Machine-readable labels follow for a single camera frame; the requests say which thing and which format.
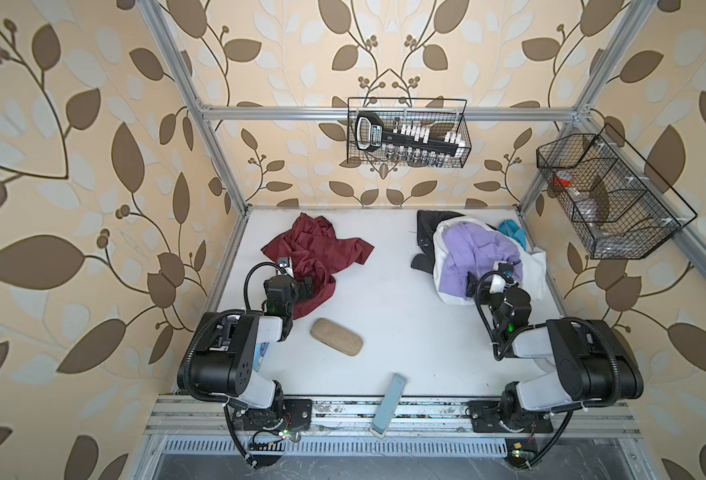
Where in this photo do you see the maroon cloth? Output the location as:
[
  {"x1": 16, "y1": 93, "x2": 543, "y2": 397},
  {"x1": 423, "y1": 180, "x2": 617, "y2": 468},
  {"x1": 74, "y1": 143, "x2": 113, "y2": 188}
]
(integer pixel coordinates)
[{"x1": 262, "y1": 213, "x2": 374, "y2": 318}]

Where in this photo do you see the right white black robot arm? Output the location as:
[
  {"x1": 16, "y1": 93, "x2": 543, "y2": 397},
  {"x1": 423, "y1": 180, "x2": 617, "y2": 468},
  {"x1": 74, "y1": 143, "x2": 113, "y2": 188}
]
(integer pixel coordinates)
[{"x1": 466, "y1": 263, "x2": 644, "y2": 430}]

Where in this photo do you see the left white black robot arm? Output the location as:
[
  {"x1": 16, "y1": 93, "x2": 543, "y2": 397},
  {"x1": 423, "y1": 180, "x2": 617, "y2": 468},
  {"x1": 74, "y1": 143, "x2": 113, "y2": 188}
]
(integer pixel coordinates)
[{"x1": 177, "y1": 257, "x2": 314, "y2": 417}]

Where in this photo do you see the purple cloth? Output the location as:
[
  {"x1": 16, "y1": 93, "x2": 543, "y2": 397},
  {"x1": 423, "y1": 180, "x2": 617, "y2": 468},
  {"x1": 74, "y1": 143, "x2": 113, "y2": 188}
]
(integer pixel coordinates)
[{"x1": 434, "y1": 218, "x2": 524, "y2": 304}]

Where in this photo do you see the white cloth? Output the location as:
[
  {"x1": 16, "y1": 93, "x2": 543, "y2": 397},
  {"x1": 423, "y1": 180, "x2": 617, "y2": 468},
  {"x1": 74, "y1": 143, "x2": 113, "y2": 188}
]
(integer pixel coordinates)
[{"x1": 437, "y1": 216, "x2": 547, "y2": 306}]

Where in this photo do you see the teal cloth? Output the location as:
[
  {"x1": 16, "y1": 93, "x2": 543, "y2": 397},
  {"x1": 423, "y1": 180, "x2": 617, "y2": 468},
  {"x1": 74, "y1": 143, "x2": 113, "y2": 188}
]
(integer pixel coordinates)
[{"x1": 497, "y1": 220, "x2": 528, "y2": 250}]

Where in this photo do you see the black cloth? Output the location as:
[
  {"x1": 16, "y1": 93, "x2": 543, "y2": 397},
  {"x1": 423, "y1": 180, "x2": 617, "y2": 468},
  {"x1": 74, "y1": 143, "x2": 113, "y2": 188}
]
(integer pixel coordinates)
[{"x1": 411, "y1": 210, "x2": 462, "y2": 274}]

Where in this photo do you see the blue patterned small card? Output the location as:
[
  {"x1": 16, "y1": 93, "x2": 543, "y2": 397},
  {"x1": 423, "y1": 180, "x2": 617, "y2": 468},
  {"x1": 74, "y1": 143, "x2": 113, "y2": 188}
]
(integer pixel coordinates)
[{"x1": 253, "y1": 342, "x2": 270, "y2": 371}]

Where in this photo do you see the light blue rectangular block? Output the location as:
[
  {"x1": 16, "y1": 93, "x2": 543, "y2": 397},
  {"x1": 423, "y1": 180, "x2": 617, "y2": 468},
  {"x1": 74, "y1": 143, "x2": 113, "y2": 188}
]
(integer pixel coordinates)
[{"x1": 369, "y1": 373, "x2": 408, "y2": 438}]

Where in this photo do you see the black socket holder tool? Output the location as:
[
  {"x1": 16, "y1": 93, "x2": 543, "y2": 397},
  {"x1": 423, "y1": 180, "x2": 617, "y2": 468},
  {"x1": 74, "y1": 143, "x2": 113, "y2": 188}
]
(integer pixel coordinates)
[{"x1": 349, "y1": 111, "x2": 472, "y2": 156}]

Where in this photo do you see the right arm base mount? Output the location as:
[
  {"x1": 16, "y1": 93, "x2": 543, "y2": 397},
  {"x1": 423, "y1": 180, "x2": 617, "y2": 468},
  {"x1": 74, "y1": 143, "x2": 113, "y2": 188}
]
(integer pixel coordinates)
[{"x1": 466, "y1": 400, "x2": 554, "y2": 435}]

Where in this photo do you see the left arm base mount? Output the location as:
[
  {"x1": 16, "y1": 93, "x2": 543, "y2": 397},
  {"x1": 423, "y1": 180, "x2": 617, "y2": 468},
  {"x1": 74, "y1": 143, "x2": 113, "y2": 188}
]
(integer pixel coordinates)
[{"x1": 233, "y1": 397, "x2": 313, "y2": 451}]

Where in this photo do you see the right black wire basket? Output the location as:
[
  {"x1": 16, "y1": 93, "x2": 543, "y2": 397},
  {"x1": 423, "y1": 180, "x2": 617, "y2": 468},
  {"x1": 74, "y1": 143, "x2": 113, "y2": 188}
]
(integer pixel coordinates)
[{"x1": 536, "y1": 124, "x2": 697, "y2": 260}]

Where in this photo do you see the black wire basket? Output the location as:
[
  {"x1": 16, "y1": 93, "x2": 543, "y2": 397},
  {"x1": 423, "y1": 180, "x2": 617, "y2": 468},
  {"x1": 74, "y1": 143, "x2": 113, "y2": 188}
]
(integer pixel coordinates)
[
  {"x1": 536, "y1": 124, "x2": 697, "y2": 260},
  {"x1": 347, "y1": 96, "x2": 472, "y2": 169}
]

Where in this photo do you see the aluminium front rail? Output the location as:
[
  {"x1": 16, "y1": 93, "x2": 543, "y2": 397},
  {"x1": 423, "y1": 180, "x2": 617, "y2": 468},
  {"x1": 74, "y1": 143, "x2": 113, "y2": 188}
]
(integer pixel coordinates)
[{"x1": 142, "y1": 394, "x2": 642, "y2": 439}]

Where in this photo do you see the back black wire basket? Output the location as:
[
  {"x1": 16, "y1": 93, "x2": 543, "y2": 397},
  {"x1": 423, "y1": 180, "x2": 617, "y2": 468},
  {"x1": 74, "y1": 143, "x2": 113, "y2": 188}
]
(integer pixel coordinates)
[{"x1": 347, "y1": 96, "x2": 472, "y2": 169}]

